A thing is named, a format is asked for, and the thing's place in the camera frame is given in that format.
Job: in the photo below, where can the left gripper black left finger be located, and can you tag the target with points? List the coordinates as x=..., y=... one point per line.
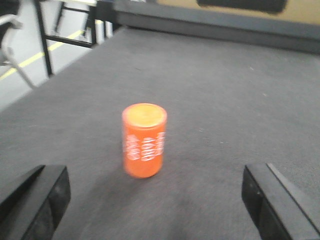
x=33, y=204

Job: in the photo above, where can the orange cylindrical capacitor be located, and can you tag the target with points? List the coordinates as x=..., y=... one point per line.
x=143, y=141

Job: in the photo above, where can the grey table edge rail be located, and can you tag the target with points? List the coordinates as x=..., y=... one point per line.
x=253, y=30

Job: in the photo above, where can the black metal table frame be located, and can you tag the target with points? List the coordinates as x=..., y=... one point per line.
x=44, y=37

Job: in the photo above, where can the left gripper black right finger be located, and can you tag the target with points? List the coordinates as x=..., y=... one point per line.
x=277, y=207

